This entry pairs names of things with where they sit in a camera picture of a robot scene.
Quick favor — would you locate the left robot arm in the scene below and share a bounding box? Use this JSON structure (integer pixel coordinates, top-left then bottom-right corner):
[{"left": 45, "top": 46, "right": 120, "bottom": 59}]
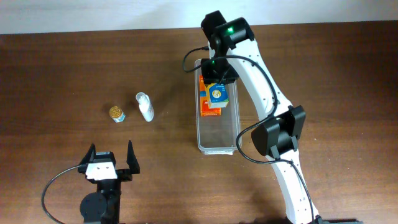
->
[{"left": 78, "top": 141, "right": 140, "bottom": 224}]

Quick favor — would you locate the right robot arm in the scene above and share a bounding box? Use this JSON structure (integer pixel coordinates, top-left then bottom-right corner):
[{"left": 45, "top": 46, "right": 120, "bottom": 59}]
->
[{"left": 201, "top": 11, "right": 319, "bottom": 223}]

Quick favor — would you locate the left black cable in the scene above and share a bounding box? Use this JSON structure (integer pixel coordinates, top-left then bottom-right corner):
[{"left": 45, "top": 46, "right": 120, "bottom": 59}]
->
[{"left": 41, "top": 165, "right": 86, "bottom": 224}]

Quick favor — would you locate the yellow blue medicine box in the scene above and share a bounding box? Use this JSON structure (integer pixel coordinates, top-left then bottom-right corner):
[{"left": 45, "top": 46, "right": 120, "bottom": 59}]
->
[{"left": 206, "top": 83, "right": 229, "bottom": 109}]

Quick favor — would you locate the clear plastic container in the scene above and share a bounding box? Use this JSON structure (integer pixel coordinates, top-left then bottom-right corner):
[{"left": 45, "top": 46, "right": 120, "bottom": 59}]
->
[{"left": 195, "top": 69, "right": 241, "bottom": 155}]

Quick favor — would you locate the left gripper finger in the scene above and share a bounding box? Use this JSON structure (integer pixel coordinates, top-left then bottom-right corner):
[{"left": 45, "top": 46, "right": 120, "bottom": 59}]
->
[
  {"left": 126, "top": 140, "right": 141, "bottom": 174},
  {"left": 80, "top": 143, "right": 96, "bottom": 165}
]

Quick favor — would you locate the black cable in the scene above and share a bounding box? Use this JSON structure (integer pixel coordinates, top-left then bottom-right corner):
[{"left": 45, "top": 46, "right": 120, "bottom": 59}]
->
[
  {"left": 41, "top": 165, "right": 86, "bottom": 224},
  {"left": 182, "top": 45, "right": 317, "bottom": 224}
]

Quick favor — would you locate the orange medicine box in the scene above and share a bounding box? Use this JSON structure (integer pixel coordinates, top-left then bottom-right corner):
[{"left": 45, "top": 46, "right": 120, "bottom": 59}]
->
[{"left": 199, "top": 75, "right": 221, "bottom": 116}]

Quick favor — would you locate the white spray bottle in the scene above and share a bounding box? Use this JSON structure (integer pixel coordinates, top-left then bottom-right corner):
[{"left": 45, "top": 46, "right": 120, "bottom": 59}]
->
[{"left": 136, "top": 92, "right": 154, "bottom": 122}]

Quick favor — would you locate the right black cable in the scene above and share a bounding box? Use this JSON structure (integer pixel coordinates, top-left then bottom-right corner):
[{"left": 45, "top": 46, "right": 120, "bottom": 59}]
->
[{"left": 182, "top": 45, "right": 317, "bottom": 224}]

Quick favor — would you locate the small gold-lidded balm jar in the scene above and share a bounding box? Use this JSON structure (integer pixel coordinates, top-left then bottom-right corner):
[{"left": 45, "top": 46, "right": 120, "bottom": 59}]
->
[{"left": 109, "top": 106, "right": 125, "bottom": 123}]

